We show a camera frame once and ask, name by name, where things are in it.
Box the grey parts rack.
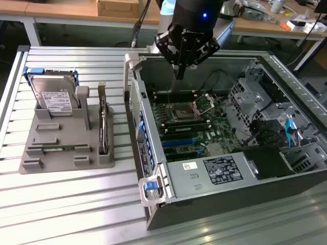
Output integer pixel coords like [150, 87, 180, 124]
[19, 85, 115, 176]

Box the silver chipset heatsink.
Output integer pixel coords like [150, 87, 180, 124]
[205, 142, 223, 157]

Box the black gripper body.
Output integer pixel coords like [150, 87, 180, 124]
[167, 0, 223, 42]

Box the black graphics card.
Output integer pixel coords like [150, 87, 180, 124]
[97, 81, 110, 156]

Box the grey electronics device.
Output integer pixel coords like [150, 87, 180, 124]
[240, 5, 264, 21]

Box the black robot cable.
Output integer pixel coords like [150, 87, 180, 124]
[130, 0, 152, 49]

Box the orange and white box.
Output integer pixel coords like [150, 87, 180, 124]
[279, 19, 308, 33]

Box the long wooden desk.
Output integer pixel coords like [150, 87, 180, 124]
[0, 0, 161, 47]

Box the white cup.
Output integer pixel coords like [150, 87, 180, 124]
[270, 0, 287, 14]

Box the brown cardboard box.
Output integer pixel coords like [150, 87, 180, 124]
[96, 0, 140, 19]

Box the cluttered wooden desk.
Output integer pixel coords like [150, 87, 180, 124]
[229, 0, 327, 72]

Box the grey power supply unit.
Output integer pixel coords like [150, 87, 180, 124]
[163, 152, 259, 200]

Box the green RAM stick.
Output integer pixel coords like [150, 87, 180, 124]
[42, 144, 77, 152]

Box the blue case latch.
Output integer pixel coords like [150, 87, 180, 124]
[143, 180, 157, 192]

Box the blue flat wire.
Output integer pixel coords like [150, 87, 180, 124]
[285, 117, 295, 149]

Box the open black PC case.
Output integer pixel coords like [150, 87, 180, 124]
[122, 51, 327, 232]

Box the green motherboard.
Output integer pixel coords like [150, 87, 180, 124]
[150, 94, 243, 163]

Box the hard disk with blue carrier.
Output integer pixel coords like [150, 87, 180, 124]
[22, 67, 80, 117]

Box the grey computer case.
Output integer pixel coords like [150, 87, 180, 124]
[299, 76, 327, 103]

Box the silver metal drive cage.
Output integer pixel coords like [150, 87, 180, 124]
[226, 62, 274, 144]

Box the metal socket cover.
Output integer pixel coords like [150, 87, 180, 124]
[191, 93, 217, 115]

